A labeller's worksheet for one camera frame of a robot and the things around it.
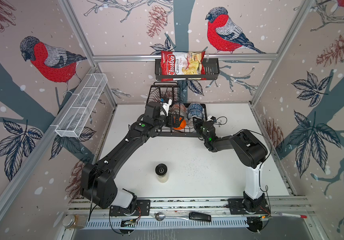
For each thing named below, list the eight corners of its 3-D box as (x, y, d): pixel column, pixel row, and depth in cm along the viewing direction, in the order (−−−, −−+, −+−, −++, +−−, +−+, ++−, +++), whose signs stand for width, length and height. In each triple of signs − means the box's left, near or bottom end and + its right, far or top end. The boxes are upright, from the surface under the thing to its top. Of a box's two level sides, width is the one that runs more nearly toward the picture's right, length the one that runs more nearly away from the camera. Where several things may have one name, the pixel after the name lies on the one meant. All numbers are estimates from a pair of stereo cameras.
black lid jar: (157, 182, 84) (154, 175, 74) (158, 172, 88) (155, 163, 78) (168, 182, 84) (167, 175, 74) (168, 172, 88) (167, 163, 78)
